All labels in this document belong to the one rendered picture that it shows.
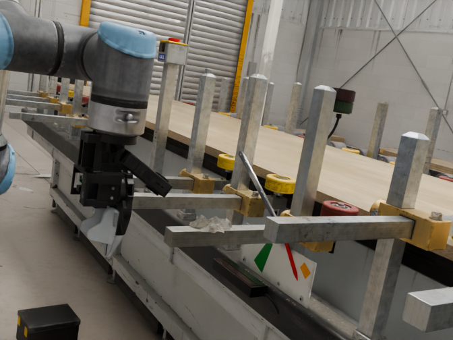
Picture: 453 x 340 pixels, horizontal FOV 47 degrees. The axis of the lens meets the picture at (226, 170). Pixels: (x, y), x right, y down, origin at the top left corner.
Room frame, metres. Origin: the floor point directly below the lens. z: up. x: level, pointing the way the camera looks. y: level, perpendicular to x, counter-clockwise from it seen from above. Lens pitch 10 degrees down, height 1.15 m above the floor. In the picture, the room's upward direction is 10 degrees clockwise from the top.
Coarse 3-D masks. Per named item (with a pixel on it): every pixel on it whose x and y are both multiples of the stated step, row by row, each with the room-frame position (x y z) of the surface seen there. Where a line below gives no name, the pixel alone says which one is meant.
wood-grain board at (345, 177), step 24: (192, 120) 2.54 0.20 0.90; (216, 120) 2.76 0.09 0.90; (240, 120) 3.01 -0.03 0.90; (216, 144) 1.82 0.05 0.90; (264, 144) 2.06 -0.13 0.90; (288, 144) 2.19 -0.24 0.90; (264, 168) 1.49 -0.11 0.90; (288, 168) 1.57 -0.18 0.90; (336, 168) 1.74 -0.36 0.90; (360, 168) 1.84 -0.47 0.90; (384, 168) 1.95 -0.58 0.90; (336, 192) 1.31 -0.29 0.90; (360, 192) 1.36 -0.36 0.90; (384, 192) 1.43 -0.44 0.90; (432, 192) 1.57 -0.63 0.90
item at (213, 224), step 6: (192, 222) 0.95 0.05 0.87; (198, 222) 0.94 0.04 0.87; (204, 222) 0.95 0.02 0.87; (210, 222) 0.95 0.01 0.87; (216, 222) 0.95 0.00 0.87; (222, 222) 0.95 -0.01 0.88; (228, 222) 0.98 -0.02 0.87; (204, 228) 0.92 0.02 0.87; (210, 228) 0.92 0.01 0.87; (216, 228) 0.93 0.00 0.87; (222, 228) 0.95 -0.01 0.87; (228, 228) 0.95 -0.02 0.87
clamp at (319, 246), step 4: (284, 212) 1.15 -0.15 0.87; (288, 212) 1.13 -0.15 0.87; (280, 216) 1.14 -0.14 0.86; (284, 216) 1.13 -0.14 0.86; (288, 216) 1.12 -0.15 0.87; (292, 216) 1.11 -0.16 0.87; (304, 244) 1.06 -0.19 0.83; (308, 244) 1.05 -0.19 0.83; (312, 244) 1.04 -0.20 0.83; (316, 244) 1.04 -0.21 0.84; (320, 244) 1.04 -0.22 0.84; (324, 244) 1.05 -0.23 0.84; (328, 244) 1.05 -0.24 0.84; (332, 244) 1.06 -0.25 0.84; (308, 248) 1.05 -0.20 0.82; (312, 248) 1.04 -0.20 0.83; (316, 248) 1.04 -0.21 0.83; (320, 248) 1.04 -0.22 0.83; (324, 248) 1.05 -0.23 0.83; (328, 248) 1.06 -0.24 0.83
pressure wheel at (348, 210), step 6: (324, 204) 1.12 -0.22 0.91; (330, 204) 1.12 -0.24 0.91; (336, 204) 1.14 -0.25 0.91; (342, 204) 1.13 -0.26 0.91; (348, 204) 1.15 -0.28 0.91; (324, 210) 1.11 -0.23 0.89; (330, 210) 1.10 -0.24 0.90; (336, 210) 1.09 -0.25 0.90; (342, 210) 1.09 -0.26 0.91; (348, 210) 1.09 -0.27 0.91; (354, 210) 1.10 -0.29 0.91; (324, 216) 1.11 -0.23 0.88; (330, 216) 1.10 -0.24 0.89; (336, 216) 1.09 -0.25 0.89; (330, 252) 1.13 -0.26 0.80
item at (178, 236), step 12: (168, 228) 0.91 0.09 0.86; (180, 228) 0.92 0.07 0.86; (192, 228) 0.93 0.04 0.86; (240, 228) 0.98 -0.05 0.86; (252, 228) 1.00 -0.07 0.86; (168, 240) 0.90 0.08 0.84; (180, 240) 0.90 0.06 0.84; (192, 240) 0.91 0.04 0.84; (204, 240) 0.93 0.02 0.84; (216, 240) 0.94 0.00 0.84; (228, 240) 0.96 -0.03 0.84; (240, 240) 0.97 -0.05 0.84; (252, 240) 0.99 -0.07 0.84; (264, 240) 1.01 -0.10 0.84
